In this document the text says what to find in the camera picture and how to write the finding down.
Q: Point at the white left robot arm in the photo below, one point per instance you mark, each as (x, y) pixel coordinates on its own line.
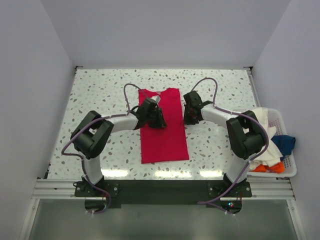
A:
(91, 135)

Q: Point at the white cream t shirt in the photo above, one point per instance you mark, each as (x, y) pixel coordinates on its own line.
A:
(272, 155)

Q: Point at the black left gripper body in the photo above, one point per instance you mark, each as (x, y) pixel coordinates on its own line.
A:
(157, 119)

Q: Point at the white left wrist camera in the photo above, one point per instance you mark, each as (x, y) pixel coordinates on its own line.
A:
(156, 98)

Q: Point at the red t shirt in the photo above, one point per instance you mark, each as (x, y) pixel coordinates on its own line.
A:
(164, 144)

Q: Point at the orange t shirt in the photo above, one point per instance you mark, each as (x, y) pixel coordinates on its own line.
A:
(278, 168)

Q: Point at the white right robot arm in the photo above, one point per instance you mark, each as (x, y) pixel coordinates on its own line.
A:
(247, 137)

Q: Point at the navy blue t shirt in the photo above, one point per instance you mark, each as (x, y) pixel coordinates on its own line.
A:
(284, 143)

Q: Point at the white plastic laundry basket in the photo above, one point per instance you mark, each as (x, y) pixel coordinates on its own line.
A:
(275, 119)

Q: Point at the aluminium frame rails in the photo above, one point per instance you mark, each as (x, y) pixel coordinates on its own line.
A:
(56, 214)

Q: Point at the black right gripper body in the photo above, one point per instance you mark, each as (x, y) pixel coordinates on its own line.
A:
(190, 115)

